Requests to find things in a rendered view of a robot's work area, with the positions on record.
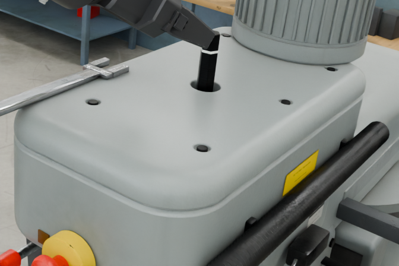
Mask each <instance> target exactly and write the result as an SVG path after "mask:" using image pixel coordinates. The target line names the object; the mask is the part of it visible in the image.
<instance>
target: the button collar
mask: <svg viewBox="0 0 399 266"><path fill-rule="evenodd" d="M42 255H47V256H49V257H51V258H53V257H55V256H56V255H60V256H62V257H64V258H65V259H66V261H67V262H68V264H69V266H96V262H95V259H94V255H93V252H92V250H91V249H90V247H89V245H88V244H87V242H86V241H85V240H84V239H83V238H82V237H81V236H79V235H78V234H76V233H74V232H72V231H69V230H62V231H60V232H58V233H57V234H55V235H53V236H51V237H50V238H48V239H47V240H46V241H45V242H44V244H43V248H42Z"/></svg>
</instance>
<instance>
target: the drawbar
mask: <svg viewBox="0 0 399 266"><path fill-rule="evenodd" d="M213 31H214V32H215V33H216V34H215V36H214V38H213V39H212V41H211V43H210V45H209V47H208V48H207V49H204V48H202V50H206V51H209V52H214V51H218V49H219V41H220V33H219V32H218V31H215V30H213ZM217 55H218V53H214V54H208V53H204V52H202V51H201V53H200V58H199V68H198V78H197V87H196V90H199V91H204V92H213V86H214V77H215V72H216V63H217Z"/></svg>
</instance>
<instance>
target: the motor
mask: <svg viewBox="0 0 399 266"><path fill-rule="evenodd" d="M375 2H376V0H236V2H235V10H234V12H235V13H234V14H233V21H232V30H231V32H232V35H233V36H234V37H235V39H236V40H237V41H238V42H239V43H241V44H242V45H244V46H245V47H247V48H248V49H250V50H252V51H255V52H257V53H260V54H262V55H265V56H269V57H271V58H275V59H279V60H283V61H288V62H294V63H299V64H308V65H340V64H346V63H349V62H353V61H355V60H357V59H358V58H360V57H361V56H362V55H363V54H364V52H365V47H366V42H367V39H368V33H369V28H370V25H371V20H372V16H373V11H374V7H375Z"/></svg>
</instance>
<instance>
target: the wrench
mask: <svg viewBox="0 0 399 266"><path fill-rule="evenodd" d="M106 66H109V59H108V58H102V59H98V60H96V61H93V62H90V63H88V64H87V65H83V71H80V72H77V73H75V74H72V75H69V76H66V77H64V78H60V79H58V80H55V81H52V82H50V83H47V84H44V85H41V86H39V87H36V88H33V89H31V90H28V91H25V92H23V93H20V94H17V95H15V96H11V97H9V98H6V99H3V100H0V116H3V115H6V114H7V113H10V112H13V111H15V110H18V109H21V108H23V107H26V106H28V105H31V104H33V103H36V102H39V101H41V100H44V99H47V98H49V97H52V96H54V95H56V94H59V93H62V92H64V91H67V90H70V89H72V88H74V87H77V86H80V85H82V84H85V83H87V82H90V81H93V80H95V79H98V78H104V79H105V80H108V79H110V78H115V77H117V76H119V75H122V74H124V73H127V72H129V66H127V65H119V66H116V67H114V68H111V69H109V70H104V69H102V68H103V67H106Z"/></svg>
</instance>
